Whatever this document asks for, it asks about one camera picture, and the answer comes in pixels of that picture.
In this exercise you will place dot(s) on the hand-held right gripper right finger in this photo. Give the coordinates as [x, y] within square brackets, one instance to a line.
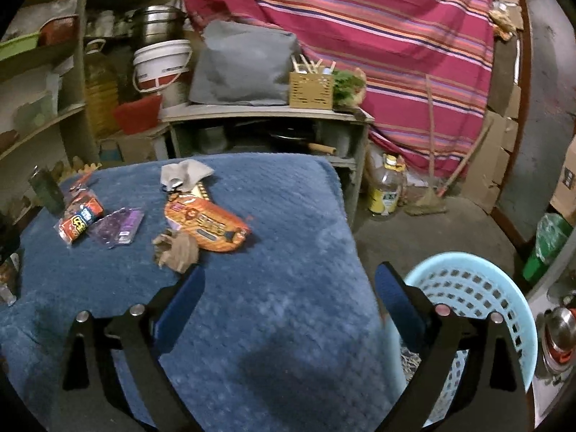
[398, 301]

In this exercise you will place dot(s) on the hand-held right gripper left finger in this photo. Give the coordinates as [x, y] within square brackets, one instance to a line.
[180, 306]

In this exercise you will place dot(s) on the brown paper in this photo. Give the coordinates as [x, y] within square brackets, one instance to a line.
[177, 252]

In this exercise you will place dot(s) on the light blue plastic basket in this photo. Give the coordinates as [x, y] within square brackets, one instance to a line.
[477, 288]

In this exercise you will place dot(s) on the large orange snack packet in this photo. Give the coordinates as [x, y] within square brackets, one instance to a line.
[207, 225]

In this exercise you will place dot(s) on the purple clear packet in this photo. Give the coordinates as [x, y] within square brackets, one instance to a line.
[116, 227]

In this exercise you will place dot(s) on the yellow label oil bottle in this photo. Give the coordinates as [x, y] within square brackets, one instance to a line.
[386, 186]

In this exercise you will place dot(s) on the crumpled grey white wrapper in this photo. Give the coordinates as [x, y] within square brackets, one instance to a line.
[186, 173]

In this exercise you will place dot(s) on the small orange snack packet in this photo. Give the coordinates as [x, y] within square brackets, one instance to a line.
[78, 218]

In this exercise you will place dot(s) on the green plastic bag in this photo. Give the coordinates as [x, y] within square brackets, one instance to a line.
[546, 245]

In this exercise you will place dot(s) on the small red torn wrapper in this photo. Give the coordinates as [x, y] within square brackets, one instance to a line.
[81, 181]

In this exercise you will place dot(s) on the steel kettle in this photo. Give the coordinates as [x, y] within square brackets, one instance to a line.
[560, 333]

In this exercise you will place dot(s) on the yellow egg carton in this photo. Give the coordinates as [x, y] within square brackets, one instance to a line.
[83, 165]

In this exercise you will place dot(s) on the cardboard pieces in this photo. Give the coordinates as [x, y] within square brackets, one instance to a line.
[492, 157]

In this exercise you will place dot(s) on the glass jar with white label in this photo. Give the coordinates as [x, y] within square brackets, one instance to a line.
[8, 279]

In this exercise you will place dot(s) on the dark green bottle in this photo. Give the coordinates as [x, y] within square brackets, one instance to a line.
[47, 191]

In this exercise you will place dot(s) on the red plastic basket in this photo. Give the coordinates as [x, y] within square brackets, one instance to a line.
[137, 114]

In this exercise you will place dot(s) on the grey low cabinet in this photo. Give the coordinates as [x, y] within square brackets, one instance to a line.
[265, 114]

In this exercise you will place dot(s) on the green leafy bunch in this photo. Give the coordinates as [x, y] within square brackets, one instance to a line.
[348, 87]

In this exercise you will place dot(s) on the large cooking oil bottle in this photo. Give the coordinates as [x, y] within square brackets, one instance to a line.
[101, 92]

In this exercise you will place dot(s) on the wooden utensil box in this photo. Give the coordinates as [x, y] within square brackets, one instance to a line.
[310, 90]

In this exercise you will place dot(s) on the white plastic bucket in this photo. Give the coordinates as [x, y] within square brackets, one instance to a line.
[162, 65]

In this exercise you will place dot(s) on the grey cushion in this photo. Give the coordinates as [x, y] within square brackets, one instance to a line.
[245, 65]

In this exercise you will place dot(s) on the wooden shelf unit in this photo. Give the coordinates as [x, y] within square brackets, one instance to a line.
[54, 81]

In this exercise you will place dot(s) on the red striped hanging cloth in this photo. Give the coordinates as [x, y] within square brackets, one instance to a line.
[360, 31]

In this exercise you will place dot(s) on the steel cooking pot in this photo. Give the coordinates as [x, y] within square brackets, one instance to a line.
[157, 24]

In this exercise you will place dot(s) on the green plastic tray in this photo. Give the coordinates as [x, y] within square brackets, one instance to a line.
[20, 47]

